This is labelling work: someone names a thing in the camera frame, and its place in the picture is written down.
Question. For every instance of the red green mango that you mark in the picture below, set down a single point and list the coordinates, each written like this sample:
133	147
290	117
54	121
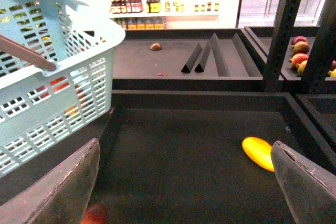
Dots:
298	59

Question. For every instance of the bottle shelf in background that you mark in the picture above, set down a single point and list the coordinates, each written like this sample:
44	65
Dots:
164	14

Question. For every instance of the black produce tray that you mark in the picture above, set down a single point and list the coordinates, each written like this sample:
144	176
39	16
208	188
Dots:
177	158

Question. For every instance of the brown fruit on shelf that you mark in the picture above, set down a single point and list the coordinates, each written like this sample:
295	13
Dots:
156	47

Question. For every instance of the black metal rack post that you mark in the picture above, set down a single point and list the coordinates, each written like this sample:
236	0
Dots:
284	23

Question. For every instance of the light blue plastic basket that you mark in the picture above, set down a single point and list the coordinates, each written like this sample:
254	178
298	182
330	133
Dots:
39	108

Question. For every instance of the yellow mango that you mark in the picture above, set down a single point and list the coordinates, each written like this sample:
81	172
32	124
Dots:
259	151

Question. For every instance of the brown basket handle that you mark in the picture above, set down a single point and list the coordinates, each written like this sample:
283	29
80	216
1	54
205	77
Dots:
23	53

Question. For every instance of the black triangular divider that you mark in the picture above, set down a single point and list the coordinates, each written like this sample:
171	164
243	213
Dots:
203	60
187	68

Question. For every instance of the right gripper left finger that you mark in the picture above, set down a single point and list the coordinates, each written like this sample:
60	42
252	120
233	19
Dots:
60	196

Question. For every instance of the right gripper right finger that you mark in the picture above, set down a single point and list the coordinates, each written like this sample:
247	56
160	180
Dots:
308	188

